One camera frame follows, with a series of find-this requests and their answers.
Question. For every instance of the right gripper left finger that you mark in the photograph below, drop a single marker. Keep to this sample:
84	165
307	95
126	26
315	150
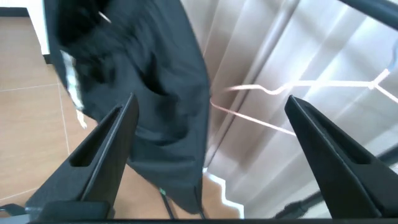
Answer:
65	193

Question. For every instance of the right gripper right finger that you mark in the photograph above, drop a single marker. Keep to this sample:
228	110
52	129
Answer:
335	186

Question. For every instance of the black shorts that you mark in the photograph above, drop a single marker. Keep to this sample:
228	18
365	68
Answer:
155	77

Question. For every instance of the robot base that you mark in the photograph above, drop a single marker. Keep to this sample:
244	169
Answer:
12	209

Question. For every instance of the black clothes rack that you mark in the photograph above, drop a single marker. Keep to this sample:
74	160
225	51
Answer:
373	7

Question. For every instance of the beige curtain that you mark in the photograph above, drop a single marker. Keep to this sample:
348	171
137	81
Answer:
295	46

